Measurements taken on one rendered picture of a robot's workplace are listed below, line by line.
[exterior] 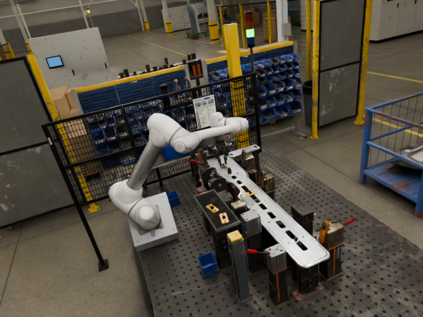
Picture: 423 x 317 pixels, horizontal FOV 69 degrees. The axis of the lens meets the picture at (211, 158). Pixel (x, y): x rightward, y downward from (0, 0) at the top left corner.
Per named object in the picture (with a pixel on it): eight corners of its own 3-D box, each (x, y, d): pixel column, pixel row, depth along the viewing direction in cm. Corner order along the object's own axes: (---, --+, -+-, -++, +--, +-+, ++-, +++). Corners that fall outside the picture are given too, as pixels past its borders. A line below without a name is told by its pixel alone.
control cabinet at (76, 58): (59, 121, 793) (18, 18, 681) (60, 116, 839) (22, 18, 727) (121, 106, 835) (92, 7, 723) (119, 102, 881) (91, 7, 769)
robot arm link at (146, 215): (150, 234, 217) (147, 231, 196) (129, 218, 219) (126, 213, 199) (164, 216, 222) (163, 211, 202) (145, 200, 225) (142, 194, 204)
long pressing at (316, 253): (337, 255, 156) (337, 252, 156) (300, 272, 150) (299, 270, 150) (226, 154, 273) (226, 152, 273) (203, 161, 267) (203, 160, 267)
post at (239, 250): (252, 299, 174) (245, 239, 154) (240, 304, 172) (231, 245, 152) (246, 289, 180) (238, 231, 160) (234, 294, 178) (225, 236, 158)
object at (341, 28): (313, 139, 491) (315, 0, 399) (308, 137, 503) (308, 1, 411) (365, 123, 518) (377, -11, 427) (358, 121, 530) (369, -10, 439)
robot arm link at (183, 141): (203, 137, 190) (186, 124, 191) (191, 144, 174) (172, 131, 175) (194, 153, 196) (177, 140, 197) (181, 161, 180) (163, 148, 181)
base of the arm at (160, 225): (141, 241, 220) (140, 240, 215) (133, 211, 227) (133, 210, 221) (166, 233, 224) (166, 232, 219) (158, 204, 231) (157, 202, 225)
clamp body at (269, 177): (280, 215, 234) (278, 177, 218) (266, 221, 231) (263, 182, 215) (273, 209, 242) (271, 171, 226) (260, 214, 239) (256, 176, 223)
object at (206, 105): (219, 124, 297) (214, 93, 283) (197, 130, 291) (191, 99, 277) (218, 123, 299) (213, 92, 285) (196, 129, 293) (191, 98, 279)
